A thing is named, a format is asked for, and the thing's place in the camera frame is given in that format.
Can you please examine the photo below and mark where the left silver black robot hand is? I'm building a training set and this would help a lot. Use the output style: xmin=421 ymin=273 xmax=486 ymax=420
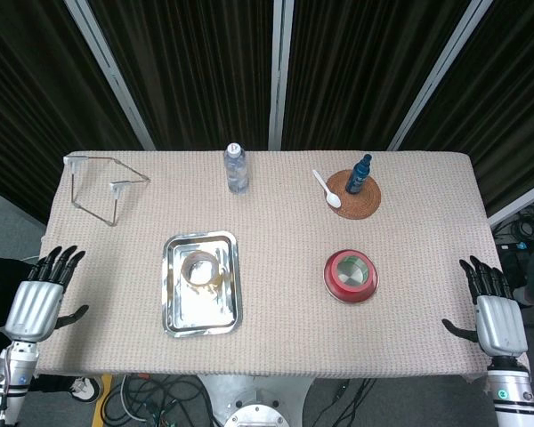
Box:
xmin=0 ymin=245 xmax=90 ymax=343

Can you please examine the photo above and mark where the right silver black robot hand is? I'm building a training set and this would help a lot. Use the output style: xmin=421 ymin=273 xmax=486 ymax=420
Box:
xmin=441 ymin=254 xmax=530 ymax=357

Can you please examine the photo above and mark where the yellow clear tape roll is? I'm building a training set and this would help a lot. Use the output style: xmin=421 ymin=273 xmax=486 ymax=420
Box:
xmin=181 ymin=251 xmax=219 ymax=286

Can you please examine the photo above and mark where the red tape roll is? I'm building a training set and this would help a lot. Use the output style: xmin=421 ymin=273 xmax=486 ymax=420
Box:
xmin=323 ymin=249 xmax=379 ymax=304

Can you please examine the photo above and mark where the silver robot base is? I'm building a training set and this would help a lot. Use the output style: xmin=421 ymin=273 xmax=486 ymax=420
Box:
xmin=198 ymin=373 xmax=315 ymax=427

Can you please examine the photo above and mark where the black white sneaker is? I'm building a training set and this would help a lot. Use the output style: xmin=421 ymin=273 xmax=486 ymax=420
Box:
xmin=69 ymin=376 xmax=103 ymax=404

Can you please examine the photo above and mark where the round steel plate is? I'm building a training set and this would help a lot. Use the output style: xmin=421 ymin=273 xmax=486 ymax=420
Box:
xmin=333 ymin=254 xmax=370 ymax=293

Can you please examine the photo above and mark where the rectangular steel tray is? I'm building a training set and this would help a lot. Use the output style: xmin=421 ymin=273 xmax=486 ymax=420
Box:
xmin=161 ymin=230 xmax=244 ymax=339

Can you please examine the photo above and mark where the round woven brown coaster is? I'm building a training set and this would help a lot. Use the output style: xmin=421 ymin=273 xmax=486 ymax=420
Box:
xmin=326 ymin=169 xmax=383 ymax=221

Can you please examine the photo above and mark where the blue spray bottle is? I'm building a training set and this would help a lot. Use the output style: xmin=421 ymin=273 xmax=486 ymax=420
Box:
xmin=344 ymin=153 xmax=374 ymax=195

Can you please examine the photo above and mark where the white plastic spoon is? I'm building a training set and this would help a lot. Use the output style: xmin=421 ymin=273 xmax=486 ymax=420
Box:
xmin=311 ymin=169 xmax=343 ymax=209

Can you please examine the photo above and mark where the dark pleated curtain panel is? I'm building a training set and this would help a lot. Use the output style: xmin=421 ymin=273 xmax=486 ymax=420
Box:
xmin=404 ymin=0 xmax=534 ymax=214
xmin=88 ymin=0 xmax=277 ymax=150
xmin=0 ymin=0 xmax=143 ymax=223
xmin=282 ymin=0 xmax=477 ymax=150

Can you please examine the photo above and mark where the beige waffle tablecloth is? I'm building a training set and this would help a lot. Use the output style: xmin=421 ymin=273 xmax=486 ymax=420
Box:
xmin=35 ymin=149 xmax=530 ymax=383

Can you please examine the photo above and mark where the clear plastic water bottle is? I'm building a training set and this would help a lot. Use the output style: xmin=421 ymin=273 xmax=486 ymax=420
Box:
xmin=223 ymin=141 xmax=250 ymax=195

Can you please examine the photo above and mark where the black floor cable tangle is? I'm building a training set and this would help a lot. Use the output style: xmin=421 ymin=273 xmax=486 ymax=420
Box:
xmin=324 ymin=377 xmax=384 ymax=427
xmin=493 ymin=195 xmax=534 ymax=250
xmin=101 ymin=373 xmax=219 ymax=427

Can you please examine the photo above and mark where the white partition post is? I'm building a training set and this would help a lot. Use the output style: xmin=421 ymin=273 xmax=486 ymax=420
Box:
xmin=487 ymin=177 xmax=534 ymax=228
xmin=386 ymin=0 xmax=495 ymax=151
xmin=268 ymin=0 xmax=295 ymax=150
xmin=64 ymin=0 xmax=157 ymax=151

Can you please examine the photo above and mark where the metal wire stand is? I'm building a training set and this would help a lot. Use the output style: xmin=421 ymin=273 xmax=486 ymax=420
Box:
xmin=63 ymin=155 xmax=151 ymax=228

